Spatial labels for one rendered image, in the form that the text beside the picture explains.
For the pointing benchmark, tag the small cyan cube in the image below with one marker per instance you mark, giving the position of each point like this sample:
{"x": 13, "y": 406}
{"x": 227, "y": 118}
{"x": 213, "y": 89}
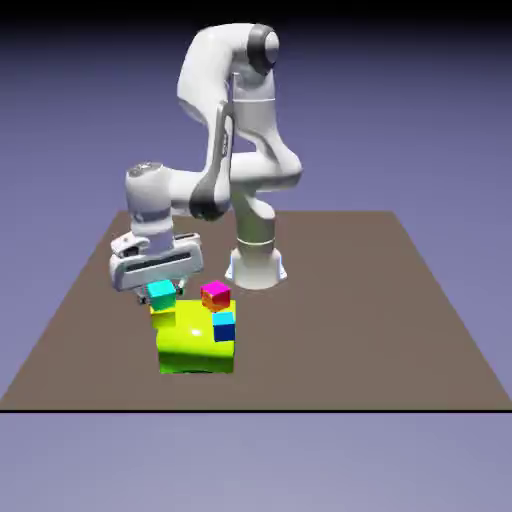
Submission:
{"x": 162, "y": 295}

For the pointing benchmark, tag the small magenta cube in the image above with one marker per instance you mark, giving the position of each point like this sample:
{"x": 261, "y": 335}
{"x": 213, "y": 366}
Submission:
{"x": 216, "y": 296}

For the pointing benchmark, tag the small yellow cube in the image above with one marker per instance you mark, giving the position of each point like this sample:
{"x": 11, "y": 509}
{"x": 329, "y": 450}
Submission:
{"x": 164, "y": 318}

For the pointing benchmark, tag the large yellow-green box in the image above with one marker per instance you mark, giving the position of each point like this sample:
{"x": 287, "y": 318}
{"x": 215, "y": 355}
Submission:
{"x": 196, "y": 344}

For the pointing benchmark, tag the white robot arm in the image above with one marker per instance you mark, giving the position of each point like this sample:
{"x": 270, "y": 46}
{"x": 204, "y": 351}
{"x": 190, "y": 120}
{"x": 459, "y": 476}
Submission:
{"x": 244, "y": 128}

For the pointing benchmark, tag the small blue cube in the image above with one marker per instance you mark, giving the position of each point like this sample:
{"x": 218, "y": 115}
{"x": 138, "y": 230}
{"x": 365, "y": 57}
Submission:
{"x": 224, "y": 327}

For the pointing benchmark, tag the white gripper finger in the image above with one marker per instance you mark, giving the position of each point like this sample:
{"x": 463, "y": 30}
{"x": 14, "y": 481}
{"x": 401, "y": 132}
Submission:
{"x": 142, "y": 296}
{"x": 181, "y": 284}

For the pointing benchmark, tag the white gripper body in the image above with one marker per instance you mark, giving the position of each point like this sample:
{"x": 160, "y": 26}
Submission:
{"x": 160, "y": 268}

